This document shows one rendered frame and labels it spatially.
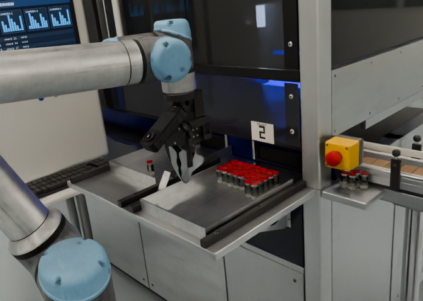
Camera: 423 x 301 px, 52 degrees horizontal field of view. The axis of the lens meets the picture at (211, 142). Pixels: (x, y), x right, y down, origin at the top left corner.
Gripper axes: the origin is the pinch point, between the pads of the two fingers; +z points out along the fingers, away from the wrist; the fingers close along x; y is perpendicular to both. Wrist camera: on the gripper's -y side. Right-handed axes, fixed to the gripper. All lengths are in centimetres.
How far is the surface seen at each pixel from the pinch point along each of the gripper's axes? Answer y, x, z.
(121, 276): 41, 116, 103
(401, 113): 126, 3, 17
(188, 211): 7.7, 8.8, 14.5
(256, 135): 37.8, 9.4, 2.1
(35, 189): -7, 75, 20
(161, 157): 29, 48, 14
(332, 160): 34.3, -18.3, 3.2
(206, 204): 13.4, 7.7, 14.5
